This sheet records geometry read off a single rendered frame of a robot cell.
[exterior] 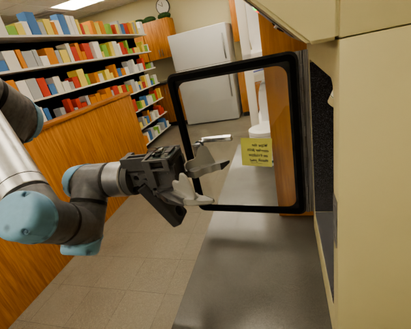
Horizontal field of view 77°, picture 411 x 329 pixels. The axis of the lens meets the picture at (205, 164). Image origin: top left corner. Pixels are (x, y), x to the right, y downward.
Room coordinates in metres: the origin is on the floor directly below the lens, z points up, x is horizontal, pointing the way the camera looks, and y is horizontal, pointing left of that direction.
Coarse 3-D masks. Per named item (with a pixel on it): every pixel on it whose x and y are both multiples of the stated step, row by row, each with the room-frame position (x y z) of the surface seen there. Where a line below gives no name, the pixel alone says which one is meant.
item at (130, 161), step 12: (132, 156) 0.49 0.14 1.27; (144, 156) 0.48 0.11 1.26; (156, 156) 0.45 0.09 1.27; (168, 156) 0.44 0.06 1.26; (180, 156) 0.48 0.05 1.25; (132, 168) 0.47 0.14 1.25; (144, 168) 0.44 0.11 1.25; (156, 168) 0.45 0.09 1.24; (168, 168) 0.42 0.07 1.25; (180, 168) 0.47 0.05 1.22; (120, 180) 0.46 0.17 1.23; (132, 180) 0.48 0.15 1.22; (144, 180) 0.47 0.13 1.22; (156, 180) 0.44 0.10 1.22; (168, 180) 0.44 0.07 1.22; (132, 192) 0.47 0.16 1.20; (156, 192) 0.44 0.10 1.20
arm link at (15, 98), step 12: (12, 96) 0.67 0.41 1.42; (24, 96) 0.72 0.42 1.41; (0, 108) 0.63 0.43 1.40; (12, 108) 0.65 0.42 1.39; (24, 108) 0.69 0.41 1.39; (36, 108) 0.73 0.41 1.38; (12, 120) 0.65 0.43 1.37; (24, 120) 0.68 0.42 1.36; (36, 120) 0.71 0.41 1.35; (24, 132) 0.67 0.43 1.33; (36, 132) 0.71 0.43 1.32
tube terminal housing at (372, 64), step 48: (384, 0) 0.23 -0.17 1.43; (336, 48) 0.25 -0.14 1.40; (384, 48) 0.23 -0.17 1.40; (336, 96) 0.25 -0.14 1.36; (384, 96) 0.23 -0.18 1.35; (336, 144) 0.25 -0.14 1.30; (384, 144) 0.23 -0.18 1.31; (336, 192) 0.25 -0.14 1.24; (384, 192) 0.22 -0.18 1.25; (384, 240) 0.22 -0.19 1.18; (336, 288) 0.25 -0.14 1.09; (384, 288) 0.22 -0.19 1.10
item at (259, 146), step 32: (192, 96) 0.64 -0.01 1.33; (224, 96) 0.60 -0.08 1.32; (256, 96) 0.57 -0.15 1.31; (192, 128) 0.65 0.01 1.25; (224, 128) 0.61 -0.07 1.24; (256, 128) 0.58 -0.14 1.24; (288, 128) 0.55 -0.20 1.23; (256, 160) 0.58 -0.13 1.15; (288, 160) 0.55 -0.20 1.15; (224, 192) 0.63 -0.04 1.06; (256, 192) 0.59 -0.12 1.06; (288, 192) 0.55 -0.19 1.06
